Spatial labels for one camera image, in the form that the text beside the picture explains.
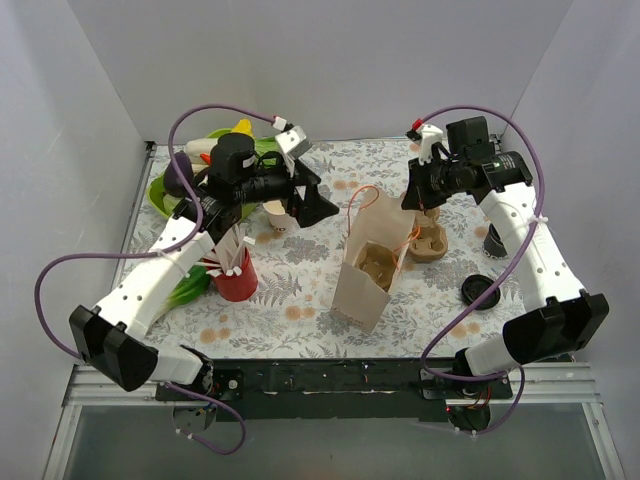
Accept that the white paper coffee cup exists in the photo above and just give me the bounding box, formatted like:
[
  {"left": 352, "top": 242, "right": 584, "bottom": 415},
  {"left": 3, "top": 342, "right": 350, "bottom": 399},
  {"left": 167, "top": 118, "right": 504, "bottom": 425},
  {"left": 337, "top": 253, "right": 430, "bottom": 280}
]
[{"left": 263, "top": 200, "right": 293, "bottom": 233}]

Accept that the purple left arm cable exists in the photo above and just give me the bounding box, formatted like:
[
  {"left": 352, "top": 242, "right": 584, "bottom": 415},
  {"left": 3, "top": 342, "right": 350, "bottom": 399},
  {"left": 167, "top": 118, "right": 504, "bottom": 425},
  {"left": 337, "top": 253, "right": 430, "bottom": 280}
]
[{"left": 34, "top": 103, "right": 289, "bottom": 455}]

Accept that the brown pulp cup carrier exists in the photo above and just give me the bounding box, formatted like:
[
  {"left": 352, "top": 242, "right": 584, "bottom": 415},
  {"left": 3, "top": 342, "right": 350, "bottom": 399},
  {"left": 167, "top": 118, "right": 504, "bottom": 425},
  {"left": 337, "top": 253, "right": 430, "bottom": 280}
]
[{"left": 408, "top": 207, "right": 448, "bottom": 263}]

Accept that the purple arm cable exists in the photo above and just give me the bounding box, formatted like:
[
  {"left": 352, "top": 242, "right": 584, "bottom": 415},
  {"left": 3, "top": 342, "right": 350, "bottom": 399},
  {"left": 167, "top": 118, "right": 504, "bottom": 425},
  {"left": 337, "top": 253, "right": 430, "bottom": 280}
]
[
  {"left": 418, "top": 104, "right": 546, "bottom": 436},
  {"left": 34, "top": 103, "right": 289, "bottom": 455}
]

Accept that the green toy lettuce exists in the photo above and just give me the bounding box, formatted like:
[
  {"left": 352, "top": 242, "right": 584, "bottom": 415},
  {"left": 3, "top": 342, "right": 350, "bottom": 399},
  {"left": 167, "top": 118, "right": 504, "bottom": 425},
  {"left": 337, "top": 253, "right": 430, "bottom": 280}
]
[{"left": 163, "top": 266, "right": 211, "bottom": 309}]

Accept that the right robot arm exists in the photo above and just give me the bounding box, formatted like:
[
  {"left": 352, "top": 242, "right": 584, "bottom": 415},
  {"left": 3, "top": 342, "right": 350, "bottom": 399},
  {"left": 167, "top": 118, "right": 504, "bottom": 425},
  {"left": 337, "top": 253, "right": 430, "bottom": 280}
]
[{"left": 401, "top": 109, "right": 609, "bottom": 398}]

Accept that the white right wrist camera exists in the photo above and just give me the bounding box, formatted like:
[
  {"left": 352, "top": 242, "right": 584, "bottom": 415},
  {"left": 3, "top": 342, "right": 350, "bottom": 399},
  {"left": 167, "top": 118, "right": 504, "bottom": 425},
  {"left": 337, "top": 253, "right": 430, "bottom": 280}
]
[{"left": 406, "top": 119, "right": 444, "bottom": 165}]

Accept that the kraft paper takeout bag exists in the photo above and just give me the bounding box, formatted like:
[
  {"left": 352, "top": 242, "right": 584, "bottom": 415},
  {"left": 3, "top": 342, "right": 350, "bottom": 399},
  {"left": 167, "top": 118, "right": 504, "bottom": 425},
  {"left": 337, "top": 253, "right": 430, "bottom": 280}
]
[{"left": 331, "top": 185, "right": 416, "bottom": 333}]

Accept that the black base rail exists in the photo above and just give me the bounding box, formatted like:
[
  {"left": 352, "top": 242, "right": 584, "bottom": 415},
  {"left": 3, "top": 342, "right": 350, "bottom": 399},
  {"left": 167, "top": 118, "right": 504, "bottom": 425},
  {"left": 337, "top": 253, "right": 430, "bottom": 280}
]
[{"left": 154, "top": 357, "right": 516, "bottom": 424}]

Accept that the aluminium frame rail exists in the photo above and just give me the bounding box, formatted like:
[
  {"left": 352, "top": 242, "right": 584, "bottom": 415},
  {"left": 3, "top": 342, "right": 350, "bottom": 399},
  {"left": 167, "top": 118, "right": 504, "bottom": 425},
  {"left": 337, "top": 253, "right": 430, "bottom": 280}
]
[{"left": 63, "top": 362, "right": 602, "bottom": 406}]

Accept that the purple toy eggplant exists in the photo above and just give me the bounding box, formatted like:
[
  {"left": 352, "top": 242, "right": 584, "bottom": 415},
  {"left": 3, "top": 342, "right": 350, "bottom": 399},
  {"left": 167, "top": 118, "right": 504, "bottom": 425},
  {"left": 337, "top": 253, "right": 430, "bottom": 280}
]
[{"left": 163, "top": 151, "right": 194, "bottom": 198}]

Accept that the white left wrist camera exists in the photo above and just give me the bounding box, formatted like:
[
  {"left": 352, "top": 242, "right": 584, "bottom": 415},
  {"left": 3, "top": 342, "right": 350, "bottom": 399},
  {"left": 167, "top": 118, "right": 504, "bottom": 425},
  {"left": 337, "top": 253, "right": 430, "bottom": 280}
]
[{"left": 275, "top": 126, "right": 311, "bottom": 177}]

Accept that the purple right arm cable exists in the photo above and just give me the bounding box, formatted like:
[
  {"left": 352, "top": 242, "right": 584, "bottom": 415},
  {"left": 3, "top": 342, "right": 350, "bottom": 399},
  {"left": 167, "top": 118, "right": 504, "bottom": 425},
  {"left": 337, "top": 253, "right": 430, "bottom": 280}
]
[{"left": 418, "top": 104, "right": 546, "bottom": 436}]

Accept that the red cup holder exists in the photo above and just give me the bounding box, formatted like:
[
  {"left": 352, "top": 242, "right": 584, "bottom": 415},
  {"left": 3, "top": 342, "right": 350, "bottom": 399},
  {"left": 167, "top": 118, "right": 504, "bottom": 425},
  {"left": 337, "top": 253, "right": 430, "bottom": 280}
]
[{"left": 209, "top": 248, "right": 258, "bottom": 302}]

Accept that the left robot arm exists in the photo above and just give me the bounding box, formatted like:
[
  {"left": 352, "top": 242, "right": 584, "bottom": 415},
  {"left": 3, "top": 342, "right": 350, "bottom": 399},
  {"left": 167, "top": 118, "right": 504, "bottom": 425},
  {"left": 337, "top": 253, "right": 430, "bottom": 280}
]
[{"left": 70, "top": 126, "right": 339, "bottom": 400}]

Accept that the yellow toy pepper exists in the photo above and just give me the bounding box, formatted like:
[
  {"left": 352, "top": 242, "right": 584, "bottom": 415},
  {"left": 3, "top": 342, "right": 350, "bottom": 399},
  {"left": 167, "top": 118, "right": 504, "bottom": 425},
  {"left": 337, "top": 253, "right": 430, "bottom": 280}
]
[{"left": 229, "top": 118, "right": 254, "bottom": 138}]

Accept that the black paper coffee cup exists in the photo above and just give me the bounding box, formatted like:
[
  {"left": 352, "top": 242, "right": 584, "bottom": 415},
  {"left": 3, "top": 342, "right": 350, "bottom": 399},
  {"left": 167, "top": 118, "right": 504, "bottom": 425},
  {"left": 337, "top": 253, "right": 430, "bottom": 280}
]
[{"left": 483, "top": 224, "right": 508, "bottom": 259}]

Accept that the floral patterned table mat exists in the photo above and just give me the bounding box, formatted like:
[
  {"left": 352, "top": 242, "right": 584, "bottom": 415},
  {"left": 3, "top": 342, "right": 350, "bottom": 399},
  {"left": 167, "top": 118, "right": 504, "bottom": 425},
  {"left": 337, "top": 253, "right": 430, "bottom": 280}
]
[{"left": 147, "top": 139, "right": 524, "bottom": 358}]

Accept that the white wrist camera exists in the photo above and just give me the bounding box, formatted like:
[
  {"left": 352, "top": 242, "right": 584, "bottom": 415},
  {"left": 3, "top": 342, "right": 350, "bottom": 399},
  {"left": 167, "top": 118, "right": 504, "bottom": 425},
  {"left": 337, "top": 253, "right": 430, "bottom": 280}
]
[
  {"left": 406, "top": 119, "right": 444, "bottom": 165},
  {"left": 275, "top": 126, "right": 311, "bottom": 177}
]

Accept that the green vegetable tray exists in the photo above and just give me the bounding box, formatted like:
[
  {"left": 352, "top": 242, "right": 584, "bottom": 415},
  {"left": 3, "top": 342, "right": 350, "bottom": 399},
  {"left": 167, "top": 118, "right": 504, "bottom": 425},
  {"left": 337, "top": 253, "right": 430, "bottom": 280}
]
[{"left": 146, "top": 128, "right": 231, "bottom": 218}]

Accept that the single brown pulp carrier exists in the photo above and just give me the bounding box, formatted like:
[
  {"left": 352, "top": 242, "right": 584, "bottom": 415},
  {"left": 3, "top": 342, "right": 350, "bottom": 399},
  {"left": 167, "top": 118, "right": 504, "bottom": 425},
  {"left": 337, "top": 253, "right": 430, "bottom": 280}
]
[{"left": 355, "top": 242, "right": 398, "bottom": 292}]

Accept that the toy napa cabbage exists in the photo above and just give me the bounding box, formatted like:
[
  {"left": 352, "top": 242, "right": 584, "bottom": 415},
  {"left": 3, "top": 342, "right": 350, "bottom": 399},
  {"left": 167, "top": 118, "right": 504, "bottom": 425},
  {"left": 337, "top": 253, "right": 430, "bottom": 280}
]
[{"left": 184, "top": 138, "right": 218, "bottom": 164}]

